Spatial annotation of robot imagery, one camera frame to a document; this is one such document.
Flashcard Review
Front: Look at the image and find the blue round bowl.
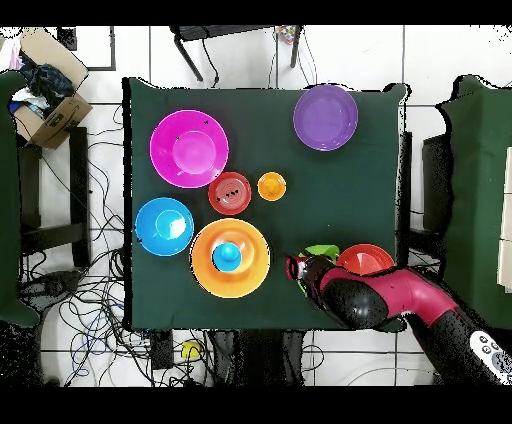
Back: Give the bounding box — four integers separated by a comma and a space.
134, 196, 195, 257

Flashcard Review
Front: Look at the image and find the dark green table cloth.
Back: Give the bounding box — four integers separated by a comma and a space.
122, 77, 408, 332

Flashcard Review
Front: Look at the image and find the dark clothes pile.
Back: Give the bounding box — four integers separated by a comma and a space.
9, 51, 76, 118

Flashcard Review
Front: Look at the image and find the large orange bowl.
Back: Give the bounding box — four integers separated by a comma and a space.
190, 217, 272, 300

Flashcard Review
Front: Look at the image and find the black bench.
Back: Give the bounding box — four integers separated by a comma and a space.
17, 126, 92, 268

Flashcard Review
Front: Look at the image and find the tangle of floor cables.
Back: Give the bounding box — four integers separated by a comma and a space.
17, 103, 215, 387

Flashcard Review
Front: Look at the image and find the green covered side table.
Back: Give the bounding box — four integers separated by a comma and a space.
432, 74, 512, 331
0, 70, 42, 329

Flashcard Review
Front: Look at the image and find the black metal frame table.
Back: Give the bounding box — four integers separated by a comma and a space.
169, 25, 304, 84

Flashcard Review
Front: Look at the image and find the green bowl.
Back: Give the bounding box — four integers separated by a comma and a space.
297, 244, 341, 297

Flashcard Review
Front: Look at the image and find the black power adapter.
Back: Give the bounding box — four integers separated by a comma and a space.
150, 329, 174, 370

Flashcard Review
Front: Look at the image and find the pink bowl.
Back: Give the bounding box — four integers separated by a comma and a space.
149, 109, 230, 189

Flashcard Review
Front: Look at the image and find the black chair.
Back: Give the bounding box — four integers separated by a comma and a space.
397, 131, 454, 273

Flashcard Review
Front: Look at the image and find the large red-orange bowl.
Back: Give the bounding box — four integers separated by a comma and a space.
335, 243, 397, 277

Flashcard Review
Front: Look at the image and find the orange cup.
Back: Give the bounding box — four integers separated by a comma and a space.
256, 171, 288, 202

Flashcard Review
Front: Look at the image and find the black pedestal foot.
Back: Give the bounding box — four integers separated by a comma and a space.
20, 269, 84, 310

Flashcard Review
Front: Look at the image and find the blue cup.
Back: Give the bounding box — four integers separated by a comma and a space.
211, 242, 243, 274

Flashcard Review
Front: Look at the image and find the purple bowl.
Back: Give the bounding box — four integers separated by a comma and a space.
292, 83, 359, 152

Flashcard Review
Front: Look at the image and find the small red bowl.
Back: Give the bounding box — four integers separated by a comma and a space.
207, 171, 253, 216

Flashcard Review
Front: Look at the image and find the yellow ball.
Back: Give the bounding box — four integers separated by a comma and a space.
180, 340, 202, 360

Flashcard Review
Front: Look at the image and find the cardboard box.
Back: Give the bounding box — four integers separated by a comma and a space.
10, 26, 94, 150

